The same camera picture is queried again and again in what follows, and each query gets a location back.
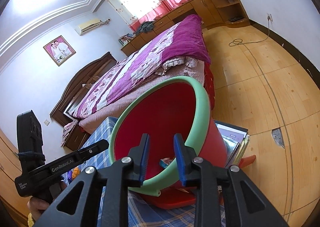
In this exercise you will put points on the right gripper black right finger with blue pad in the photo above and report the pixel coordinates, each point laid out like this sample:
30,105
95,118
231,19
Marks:
244,203

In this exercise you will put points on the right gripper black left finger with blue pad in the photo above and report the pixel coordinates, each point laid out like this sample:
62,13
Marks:
100,197

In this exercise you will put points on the person's left hand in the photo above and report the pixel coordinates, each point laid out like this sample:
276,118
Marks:
37,207

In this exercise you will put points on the white teal box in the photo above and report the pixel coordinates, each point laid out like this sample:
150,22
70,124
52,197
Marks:
165,162

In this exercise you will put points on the orange wrapper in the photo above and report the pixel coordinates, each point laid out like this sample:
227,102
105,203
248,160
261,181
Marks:
75,172

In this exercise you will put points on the blue plaid tablecloth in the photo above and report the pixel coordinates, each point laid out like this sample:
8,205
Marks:
139,212

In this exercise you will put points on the stack of magazines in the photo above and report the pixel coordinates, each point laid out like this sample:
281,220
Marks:
236,139

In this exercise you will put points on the dark wooden nightstand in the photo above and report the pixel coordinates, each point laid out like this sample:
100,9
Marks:
74,136

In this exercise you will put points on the dark wooden headboard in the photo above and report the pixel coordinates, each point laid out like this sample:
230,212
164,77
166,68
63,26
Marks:
79,86

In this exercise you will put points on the red bin green rim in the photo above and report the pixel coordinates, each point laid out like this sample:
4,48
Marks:
176,105

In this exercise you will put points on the books on cabinet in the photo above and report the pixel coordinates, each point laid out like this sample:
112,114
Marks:
125,39

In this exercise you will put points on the framed wedding portrait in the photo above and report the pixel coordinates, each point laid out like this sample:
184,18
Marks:
59,50

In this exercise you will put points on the purple floral quilt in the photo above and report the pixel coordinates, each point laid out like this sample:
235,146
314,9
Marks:
183,39

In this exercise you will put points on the grey clothes pile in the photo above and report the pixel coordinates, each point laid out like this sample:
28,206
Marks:
145,27

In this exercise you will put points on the wooden corner shelf unit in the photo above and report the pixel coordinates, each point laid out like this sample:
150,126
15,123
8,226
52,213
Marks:
232,13

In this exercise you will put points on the long wooden cabinet desk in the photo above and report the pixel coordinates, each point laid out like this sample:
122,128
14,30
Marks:
203,8

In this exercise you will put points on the black phone on mount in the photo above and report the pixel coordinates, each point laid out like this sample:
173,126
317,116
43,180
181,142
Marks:
30,142

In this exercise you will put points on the white light switch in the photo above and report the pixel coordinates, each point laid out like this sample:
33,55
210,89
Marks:
46,122

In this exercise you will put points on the white wall air conditioner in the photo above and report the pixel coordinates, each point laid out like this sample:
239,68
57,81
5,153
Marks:
87,26

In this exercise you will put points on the white wall socket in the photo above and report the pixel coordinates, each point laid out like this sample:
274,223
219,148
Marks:
269,17

